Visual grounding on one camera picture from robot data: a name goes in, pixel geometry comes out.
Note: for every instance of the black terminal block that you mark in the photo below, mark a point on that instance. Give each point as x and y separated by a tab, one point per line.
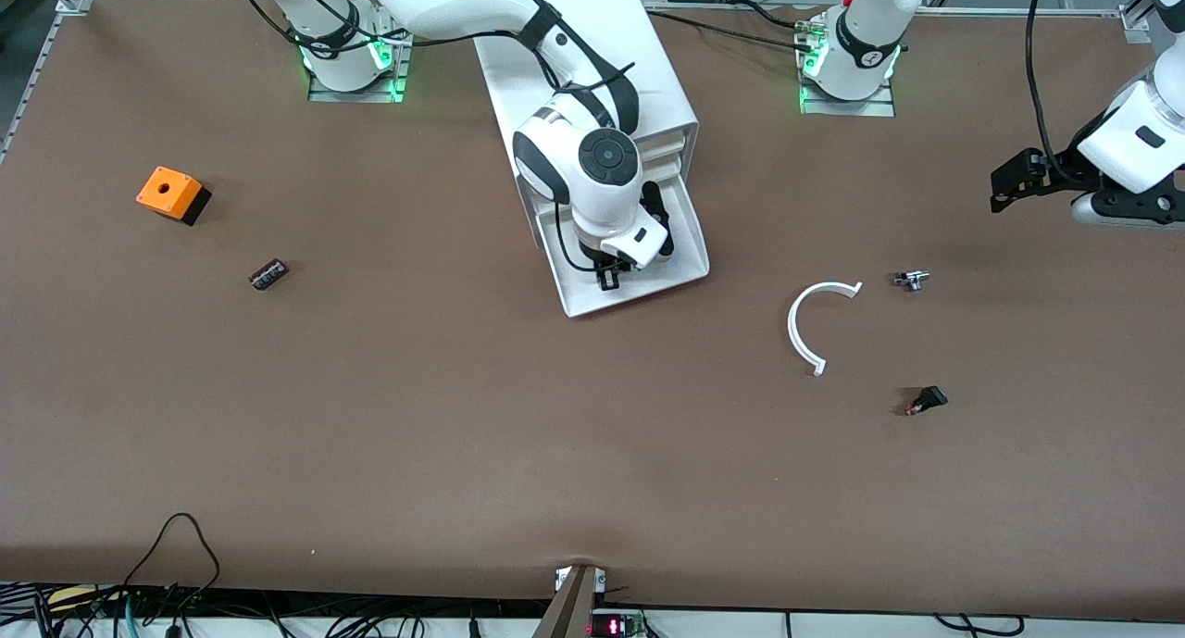
268	274

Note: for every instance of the small silver metal switch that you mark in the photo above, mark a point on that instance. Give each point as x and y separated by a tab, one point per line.
912	280

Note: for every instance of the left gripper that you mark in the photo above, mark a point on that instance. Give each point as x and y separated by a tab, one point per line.
1062	172

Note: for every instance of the white curved plastic clip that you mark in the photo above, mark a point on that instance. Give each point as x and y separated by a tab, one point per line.
792	326

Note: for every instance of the orange box black base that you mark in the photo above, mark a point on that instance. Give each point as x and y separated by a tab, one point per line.
167	193

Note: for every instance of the aluminium frame profile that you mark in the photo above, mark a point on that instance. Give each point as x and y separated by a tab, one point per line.
39	68

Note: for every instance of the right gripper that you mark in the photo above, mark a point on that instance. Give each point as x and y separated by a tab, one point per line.
608	274

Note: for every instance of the small black connector copper tip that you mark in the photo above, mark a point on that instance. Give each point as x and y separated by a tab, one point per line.
930	397

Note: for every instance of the white plastic drawer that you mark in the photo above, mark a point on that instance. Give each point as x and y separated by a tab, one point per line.
667	166
671	141
687	217

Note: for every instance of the small red digit display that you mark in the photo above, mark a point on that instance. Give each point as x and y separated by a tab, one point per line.
616	627

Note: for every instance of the aluminium table frame rail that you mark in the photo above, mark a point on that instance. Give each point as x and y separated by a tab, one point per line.
1018	11

